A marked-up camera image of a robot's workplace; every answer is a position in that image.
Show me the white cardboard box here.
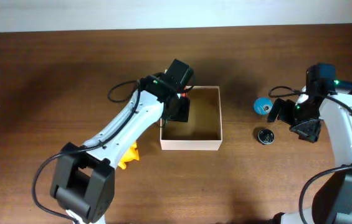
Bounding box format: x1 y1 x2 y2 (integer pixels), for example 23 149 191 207
159 86 223 151

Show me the yellow toy figure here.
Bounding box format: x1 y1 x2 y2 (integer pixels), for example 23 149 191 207
118 141 140 170

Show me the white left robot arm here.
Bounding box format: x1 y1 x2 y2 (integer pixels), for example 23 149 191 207
50 59 194 223

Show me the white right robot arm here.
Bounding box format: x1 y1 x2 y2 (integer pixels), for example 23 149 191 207
267 63 352 223

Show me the blue egg-shaped toy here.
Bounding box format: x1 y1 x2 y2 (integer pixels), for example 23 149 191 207
253 98 273 115

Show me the black round wheel toy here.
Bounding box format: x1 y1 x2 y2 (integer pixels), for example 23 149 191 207
257 129 275 145

